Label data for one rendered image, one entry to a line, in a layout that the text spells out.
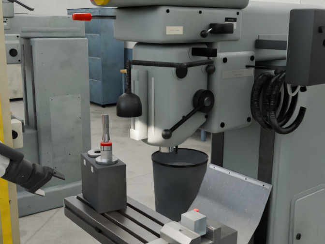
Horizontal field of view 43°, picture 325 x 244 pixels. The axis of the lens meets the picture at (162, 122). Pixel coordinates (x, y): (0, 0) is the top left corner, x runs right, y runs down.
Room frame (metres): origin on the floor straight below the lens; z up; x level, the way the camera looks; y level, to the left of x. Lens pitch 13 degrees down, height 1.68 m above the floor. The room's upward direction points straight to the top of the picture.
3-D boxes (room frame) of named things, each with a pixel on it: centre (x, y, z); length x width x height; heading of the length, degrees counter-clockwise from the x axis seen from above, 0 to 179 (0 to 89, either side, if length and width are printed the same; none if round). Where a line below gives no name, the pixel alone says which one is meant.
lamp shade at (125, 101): (1.14, 0.09, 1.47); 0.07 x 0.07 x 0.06
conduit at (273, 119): (1.32, -0.35, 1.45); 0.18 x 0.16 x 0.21; 129
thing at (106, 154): (1.58, 0.22, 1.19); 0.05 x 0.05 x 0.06
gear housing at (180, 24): (1.33, -0.05, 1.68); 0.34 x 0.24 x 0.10; 129
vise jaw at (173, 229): (1.17, -0.06, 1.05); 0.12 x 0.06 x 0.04; 39
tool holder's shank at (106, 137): (1.58, 0.22, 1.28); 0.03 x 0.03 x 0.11
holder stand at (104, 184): (1.63, 0.24, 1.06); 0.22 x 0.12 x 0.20; 28
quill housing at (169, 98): (1.31, -0.02, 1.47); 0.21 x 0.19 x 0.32; 39
